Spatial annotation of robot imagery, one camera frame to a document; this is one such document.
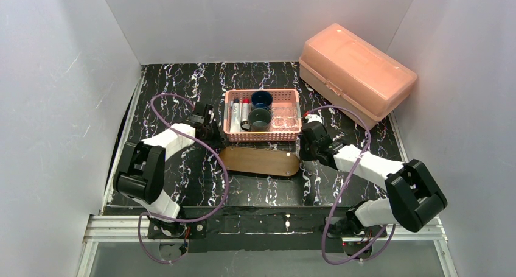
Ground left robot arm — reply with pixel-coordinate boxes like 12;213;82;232
113;103;222;237

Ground aluminium frame rail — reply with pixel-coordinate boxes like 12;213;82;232
79;216;458;276

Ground brown wooden oval tray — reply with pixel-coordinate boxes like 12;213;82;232
219;146;301;177

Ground clear packaged toothbrushes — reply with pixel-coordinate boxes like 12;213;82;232
270;106;300;132

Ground black capped toothpaste tube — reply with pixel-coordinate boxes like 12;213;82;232
229;99;241;133

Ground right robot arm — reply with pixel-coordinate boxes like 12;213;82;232
300;115;448;234

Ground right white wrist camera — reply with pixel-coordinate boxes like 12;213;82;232
304;112;324;124

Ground grey green mug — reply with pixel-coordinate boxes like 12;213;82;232
240;108;273;132

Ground dark blue mug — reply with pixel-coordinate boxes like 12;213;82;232
250;90;273;110

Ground red capped toothpaste tube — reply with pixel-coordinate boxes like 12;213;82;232
241;99;250;124

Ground large pink lidded box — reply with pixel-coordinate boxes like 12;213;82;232
299;24;417;130

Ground pink plastic basket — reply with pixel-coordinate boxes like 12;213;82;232
222;89;302;142

